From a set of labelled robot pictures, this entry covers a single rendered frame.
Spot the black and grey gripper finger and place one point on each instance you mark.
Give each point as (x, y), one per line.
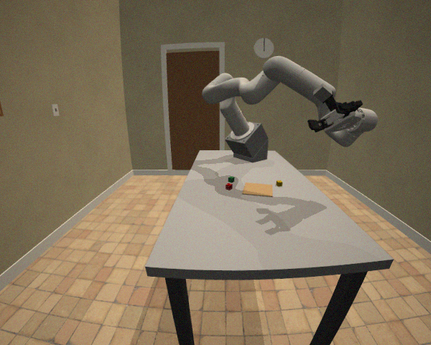
(313, 124)
(346, 108)

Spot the orange mat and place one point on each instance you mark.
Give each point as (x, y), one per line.
(256, 189)

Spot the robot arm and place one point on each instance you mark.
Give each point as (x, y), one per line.
(294, 76)

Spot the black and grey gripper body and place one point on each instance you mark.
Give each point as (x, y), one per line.
(339, 123)

